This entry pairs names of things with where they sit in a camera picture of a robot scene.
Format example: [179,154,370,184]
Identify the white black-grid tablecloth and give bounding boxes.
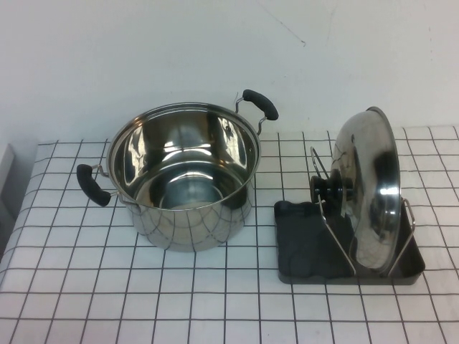
[0,127,459,344]

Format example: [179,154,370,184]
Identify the stainless steel pot black handles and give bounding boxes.
[76,88,280,254]

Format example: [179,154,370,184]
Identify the metal wire lid rack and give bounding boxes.
[310,148,417,277]

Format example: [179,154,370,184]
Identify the stainless steel lid black knob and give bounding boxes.
[310,106,402,279]

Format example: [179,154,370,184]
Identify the grey box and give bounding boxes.
[0,143,17,219]

